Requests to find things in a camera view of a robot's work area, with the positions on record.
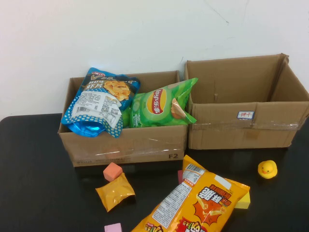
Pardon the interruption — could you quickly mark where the white label sticker red writing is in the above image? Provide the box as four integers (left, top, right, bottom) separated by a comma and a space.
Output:
237, 110, 255, 119

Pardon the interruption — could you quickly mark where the yellow foam cube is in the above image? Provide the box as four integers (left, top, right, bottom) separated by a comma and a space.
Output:
234, 190, 251, 210

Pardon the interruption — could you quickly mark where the orange foam cube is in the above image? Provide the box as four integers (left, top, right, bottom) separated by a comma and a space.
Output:
103, 161, 124, 183

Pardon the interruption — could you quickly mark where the small orange snack packet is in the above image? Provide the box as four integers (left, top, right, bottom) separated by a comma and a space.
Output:
95, 172, 136, 213

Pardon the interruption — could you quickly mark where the blue shrimp chips bag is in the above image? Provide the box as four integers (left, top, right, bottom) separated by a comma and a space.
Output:
60, 67, 141, 139

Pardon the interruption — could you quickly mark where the large orange fries snack bag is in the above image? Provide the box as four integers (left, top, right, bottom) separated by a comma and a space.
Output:
131, 154, 251, 232

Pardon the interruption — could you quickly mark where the cardboard box with white label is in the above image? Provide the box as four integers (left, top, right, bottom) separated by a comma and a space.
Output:
183, 53, 309, 150

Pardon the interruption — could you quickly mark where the green Lay's chips bag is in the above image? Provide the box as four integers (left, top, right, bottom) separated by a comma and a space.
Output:
122, 77, 199, 129

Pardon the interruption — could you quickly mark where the light pink foam cube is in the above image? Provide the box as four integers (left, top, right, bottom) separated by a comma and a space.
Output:
104, 223, 123, 232

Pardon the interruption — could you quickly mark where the yellow rubber duck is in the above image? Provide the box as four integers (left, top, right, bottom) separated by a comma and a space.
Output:
257, 159, 278, 180

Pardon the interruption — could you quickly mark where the cardboard box with F2 print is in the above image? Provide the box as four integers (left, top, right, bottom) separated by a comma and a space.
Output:
57, 70, 188, 168

